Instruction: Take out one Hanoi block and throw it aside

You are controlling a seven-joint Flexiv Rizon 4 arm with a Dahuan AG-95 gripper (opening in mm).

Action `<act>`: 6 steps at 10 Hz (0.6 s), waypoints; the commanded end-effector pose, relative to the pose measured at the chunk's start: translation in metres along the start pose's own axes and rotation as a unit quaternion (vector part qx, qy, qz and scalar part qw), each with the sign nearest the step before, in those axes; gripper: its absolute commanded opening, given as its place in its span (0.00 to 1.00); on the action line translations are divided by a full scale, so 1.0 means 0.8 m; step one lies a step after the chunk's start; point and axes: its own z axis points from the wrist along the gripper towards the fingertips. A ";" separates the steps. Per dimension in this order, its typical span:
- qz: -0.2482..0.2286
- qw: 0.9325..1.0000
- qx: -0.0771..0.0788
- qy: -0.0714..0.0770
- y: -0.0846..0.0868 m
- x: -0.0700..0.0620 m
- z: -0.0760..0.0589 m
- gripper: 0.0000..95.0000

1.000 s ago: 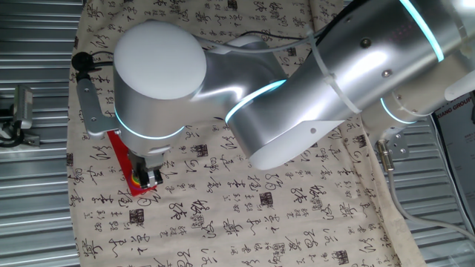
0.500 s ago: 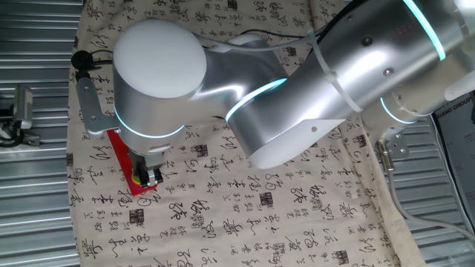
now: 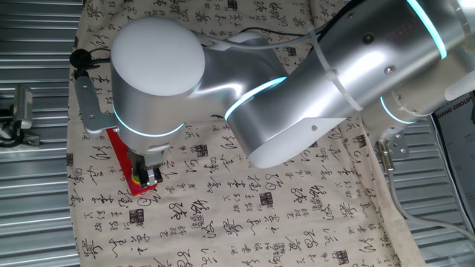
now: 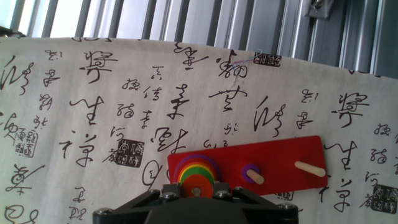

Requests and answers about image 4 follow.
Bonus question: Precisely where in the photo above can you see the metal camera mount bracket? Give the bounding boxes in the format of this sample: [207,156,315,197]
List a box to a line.
[306,0,335,19]

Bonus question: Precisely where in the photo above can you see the green Hanoi disc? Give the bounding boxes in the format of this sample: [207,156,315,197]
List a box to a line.
[178,167,215,187]

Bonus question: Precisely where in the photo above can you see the calligraphy printed beige cloth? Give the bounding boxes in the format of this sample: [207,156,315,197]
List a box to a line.
[0,36,398,224]

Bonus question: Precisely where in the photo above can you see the red Hanoi base board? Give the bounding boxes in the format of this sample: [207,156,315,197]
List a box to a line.
[167,135,329,197]

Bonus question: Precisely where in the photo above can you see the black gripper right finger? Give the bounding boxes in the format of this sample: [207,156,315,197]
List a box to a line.
[212,182,299,224]

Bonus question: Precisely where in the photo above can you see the large orange Hanoi disc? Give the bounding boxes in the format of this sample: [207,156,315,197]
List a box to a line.
[175,160,218,186]

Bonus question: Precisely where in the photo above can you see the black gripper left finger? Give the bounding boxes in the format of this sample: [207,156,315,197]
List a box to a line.
[92,182,182,224]

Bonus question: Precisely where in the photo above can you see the small orange Hanoi disc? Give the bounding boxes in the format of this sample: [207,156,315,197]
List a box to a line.
[180,174,214,198]

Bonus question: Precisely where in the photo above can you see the yellow Hanoi disc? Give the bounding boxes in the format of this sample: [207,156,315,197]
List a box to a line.
[177,164,217,187]

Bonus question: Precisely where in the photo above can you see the large purple Hanoi disc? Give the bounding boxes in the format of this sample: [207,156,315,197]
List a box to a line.
[172,154,221,184]

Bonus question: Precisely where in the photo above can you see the small purple Hanoi disc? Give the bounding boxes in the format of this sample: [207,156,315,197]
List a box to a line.
[241,164,261,184]

